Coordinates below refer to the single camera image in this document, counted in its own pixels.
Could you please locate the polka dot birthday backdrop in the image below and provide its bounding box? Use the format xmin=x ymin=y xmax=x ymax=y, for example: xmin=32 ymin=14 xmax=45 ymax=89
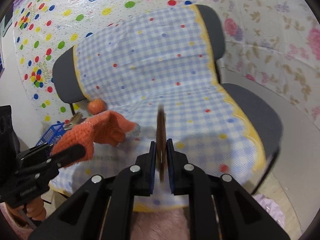
xmin=12 ymin=0 xmax=208 ymax=125

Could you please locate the brown handled knife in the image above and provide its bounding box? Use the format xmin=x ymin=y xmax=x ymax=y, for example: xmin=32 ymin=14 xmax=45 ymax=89
xmin=156 ymin=105 xmax=167 ymax=183

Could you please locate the pink trash bag bin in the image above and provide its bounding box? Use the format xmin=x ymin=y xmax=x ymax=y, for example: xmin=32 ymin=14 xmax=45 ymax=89
xmin=253 ymin=194 xmax=285 ymax=228

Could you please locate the person's left hand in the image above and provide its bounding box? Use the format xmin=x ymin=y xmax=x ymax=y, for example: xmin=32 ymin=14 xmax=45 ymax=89
xmin=5 ymin=197 xmax=47 ymax=222

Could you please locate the pink fluffy rug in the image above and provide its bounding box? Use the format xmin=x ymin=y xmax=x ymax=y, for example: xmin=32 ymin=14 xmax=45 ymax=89
xmin=130 ymin=209 xmax=190 ymax=240

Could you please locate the blue checkered cloth cover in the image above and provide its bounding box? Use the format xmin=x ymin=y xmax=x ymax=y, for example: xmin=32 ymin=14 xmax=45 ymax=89
xmin=48 ymin=4 xmax=267 ymax=213

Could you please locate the blue plastic basket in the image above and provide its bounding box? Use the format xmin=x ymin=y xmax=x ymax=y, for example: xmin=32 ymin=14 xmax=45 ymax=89
xmin=36 ymin=122 xmax=66 ymax=146

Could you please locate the orange knitted glove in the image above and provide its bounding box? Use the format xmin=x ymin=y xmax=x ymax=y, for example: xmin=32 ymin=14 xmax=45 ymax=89
xmin=50 ymin=111 xmax=140 ymax=163

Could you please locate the dark grey office chair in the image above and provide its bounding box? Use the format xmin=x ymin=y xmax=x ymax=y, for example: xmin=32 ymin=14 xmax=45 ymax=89
xmin=53 ymin=4 xmax=283 ymax=194

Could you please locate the red orange apple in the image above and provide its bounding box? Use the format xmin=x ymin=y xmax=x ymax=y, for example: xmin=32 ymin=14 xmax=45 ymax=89
xmin=87 ymin=99 xmax=107 ymax=115

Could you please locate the floral pink backdrop sheet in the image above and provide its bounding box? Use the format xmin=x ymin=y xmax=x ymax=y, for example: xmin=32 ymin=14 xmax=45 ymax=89
xmin=205 ymin=0 xmax=319 ymax=126

